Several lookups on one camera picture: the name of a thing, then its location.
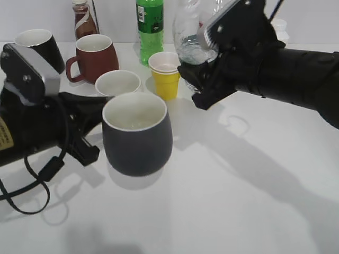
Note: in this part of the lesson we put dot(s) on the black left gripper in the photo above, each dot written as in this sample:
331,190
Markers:
37,128

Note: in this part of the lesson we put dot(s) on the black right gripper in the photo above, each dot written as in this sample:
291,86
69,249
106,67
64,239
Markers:
238,62

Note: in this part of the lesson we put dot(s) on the dark grey round mug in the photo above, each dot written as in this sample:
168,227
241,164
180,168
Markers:
137,133

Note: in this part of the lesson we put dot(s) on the clear water bottle green label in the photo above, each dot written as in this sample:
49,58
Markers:
187,21

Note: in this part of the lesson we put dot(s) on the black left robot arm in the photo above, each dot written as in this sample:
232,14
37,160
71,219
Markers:
70,125

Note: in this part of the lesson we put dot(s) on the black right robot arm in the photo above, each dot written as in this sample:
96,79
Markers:
303,78

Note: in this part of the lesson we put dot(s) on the white ceramic mug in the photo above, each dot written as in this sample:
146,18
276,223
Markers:
118,82

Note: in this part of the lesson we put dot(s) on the dark red ceramic mug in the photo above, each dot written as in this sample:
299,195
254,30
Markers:
95,55

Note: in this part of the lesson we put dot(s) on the black mug with silver rim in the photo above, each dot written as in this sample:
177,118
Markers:
44,43

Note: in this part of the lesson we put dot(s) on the yellow stacked paper cups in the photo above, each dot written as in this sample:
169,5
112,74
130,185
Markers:
163,66

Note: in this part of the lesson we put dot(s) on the green soda bottle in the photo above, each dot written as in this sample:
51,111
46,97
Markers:
150,23

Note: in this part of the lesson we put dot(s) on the brown Nescafe coffee bottle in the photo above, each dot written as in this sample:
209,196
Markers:
84,23

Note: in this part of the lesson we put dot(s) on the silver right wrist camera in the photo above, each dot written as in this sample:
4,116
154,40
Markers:
235,20

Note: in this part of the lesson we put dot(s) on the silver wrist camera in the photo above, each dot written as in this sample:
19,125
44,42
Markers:
235,20
28,75

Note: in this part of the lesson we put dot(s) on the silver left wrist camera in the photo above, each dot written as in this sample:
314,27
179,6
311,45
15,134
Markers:
28,75

